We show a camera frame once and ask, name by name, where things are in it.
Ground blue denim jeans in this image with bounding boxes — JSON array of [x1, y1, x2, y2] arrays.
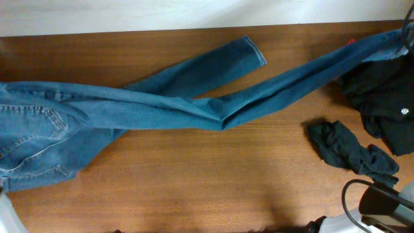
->
[[1, 30, 407, 192]]

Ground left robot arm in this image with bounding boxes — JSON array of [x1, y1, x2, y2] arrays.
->
[[1, 192, 28, 233]]

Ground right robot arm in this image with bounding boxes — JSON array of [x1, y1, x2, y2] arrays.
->
[[304, 179, 413, 233]]

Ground dark grey cloth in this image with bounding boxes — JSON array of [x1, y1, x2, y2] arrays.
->
[[306, 121, 399, 188]]

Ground black garment with red trim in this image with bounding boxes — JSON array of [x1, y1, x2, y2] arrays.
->
[[338, 54, 413, 156]]

